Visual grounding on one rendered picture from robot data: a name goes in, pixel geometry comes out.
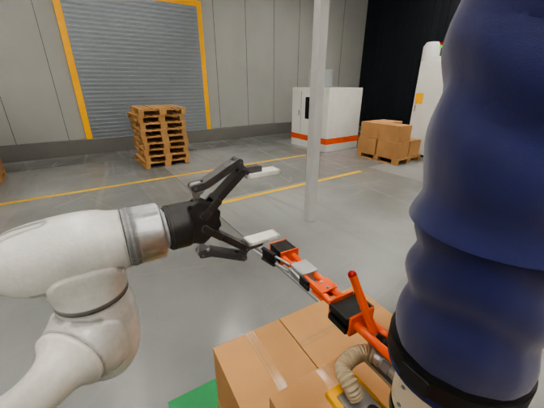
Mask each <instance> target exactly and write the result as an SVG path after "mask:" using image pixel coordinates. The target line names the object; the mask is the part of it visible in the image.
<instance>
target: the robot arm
mask: <svg viewBox="0 0 544 408"><path fill-rule="evenodd" d="M243 162H244V161H243V160H242V159H240V158H238V157H236V156H232V157H231V158H230V159H229V160H227V161H226V162H224V163H223V164H221V165H219V166H218V167H217V168H215V169H214V170H212V171H211V172H209V173H208V174H206V175H205V176H204V177H202V178H201V179H198V180H195V181H190V182H189V183H188V187H189V188H190V190H191V194H192V197H193V198H192V199H190V200H189V201H187V202H178V203H173V204H169V205H164V206H163V207H161V210H160V209H159V207H158V206H157V204H155V203H150V204H146V205H141V206H133V207H128V208H127V207H125V208H122V209H120V212H119V210H82V211H76V212H71V213H67V214H63V215H56V216H53V217H49V218H46V219H41V220H37V221H35V222H31V223H27V224H24V225H21V226H19V227H15V228H12V229H11V230H8V231H6V232H3V233H2V234H1V235H0V295H4V296H10V297H15V298H22V299H33V298H37V297H41V296H44V297H45V298H46V300H47V301H48V302H49V303H50V304H51V305H52V307H53V311H54V313H53V314H52V315H51V317H50V318H49V322H48V324H47V325H46V328H45V330H44V332H43V334H42V335H41V336H40V338H39V339H38V340H37V341H36V344H35V352H36V358H35V361H34V363H33V365H32V366H31V368H30V369H29V370H28V372H27V373H26V374H25V376H24V377H23V378H22V379H21V380H20V381H19V382H18V383H17V384H16V385H14V386H13V387H12V388H11V389H9V390H8V391H7V392H5V393H4V394H3V395H2V396H0V408H57V407H58V406H59V405H60V404H61V403H62V402H63V401H64V400H65V399H66V398H67V397H68V396H69V395H70V394H71V393H72V392H73V391H74V390H76V389H77V388H79V387H81V386H83V385H91V384H94V383H96V382H98V381H105V380H110V379H112V378H114V377H116V376H119V375H120V374H122V373H123V372H124V371H125V370H126V369H127V368H128V367H129V366H130V365H131V363H132V362H133V360H134V357H135V355H136V354H137V351H138V346H139V342H140V322H139V316H138V308H137V304H136V301H135V298H134V293H133V292H132V290H131V288H130V285H129V282H128V279H127V268H129V267H131V266H138V265H140V264H142V263H145V262H149V261H154V260H157V259H160V258H163V257H166V256H167V255H168V248H170V249H172V250H176V249H181V248H184V247H188V246H190V245H192V244H198V246H197V248H196V249H195V250H196V252H197V254H198V256H199V257H200V258H207V257H219V258H225V259H231V260H237V261H246V260H247V253H248V251H249V250H250V249H255V248H258V247H261V246H262V245H263V243H264V242H267V241H270V240H275V239H278V238H280V235H279V234H278V233H277V232H276V231H275V230H274V229H271V230H268V231H265V232H260V233H257V234H253V235H251V236H246V237H244V238H243V240H239V239H237V238H235V237H234V236H231V235H229V234H227V233H226V232H224V231H222V230H220V229H219V228H220V227H221V222H220V219H219V217H220V210H219V208H218V207H219V206H220V205H221V204H222V201H223V199H224V198H225V197H226V196H227V195H228V194H229V193H230V192H231V191H232V190H233V189H234V188H235V186H236V185H237V184H238V183H239V182H240V181H241V180H242V179H243V177H245V178H247V179H252V178H256V177H261V176H269V175H274V174H279V173H281V169H279V168H276V167H274V166H271V167H265V168H263V167H262V166H261V165H259V164H249V165H244V164H243ZM228 174H229V175H228ZM227 175H228V176H227ZM226 176H227V177H226ZM224 177H226V178H225V179H224V180H223V182H222V183H221V184H220V185H219V186H218V187H217V188H216V189H215V191H214V192H213V193H210V194H209V195H208V196H207V197H206V198H205V199H203V198H200V195H201V194H202V193H204V191H205V189H209V188H210V187H211V186H212V185H214V184H216V183H217V182H218V181H220V180H222V179H223V178H224ZM120 213H121V215H120ZM122 224H123V225H122ZM123 228H124V229H123ZM211 237H214V238H215V239H217V240H221V241H223V242H225V243H227V244H230V245H232V246H234V247H236V248H238V249H230V248H224V247H219V246H214V245H208V244H205V243H206V242H207V241H208V240H209V239H210V238H211ZM125 238H126V239H125ZM126 242H127V243H126ZM127 245H128V246H127ZM128 249H129V250H128ZM129 252H130V253H129ZM130 259H131V260H130ZM131 262H132V265H131Z"/></svg>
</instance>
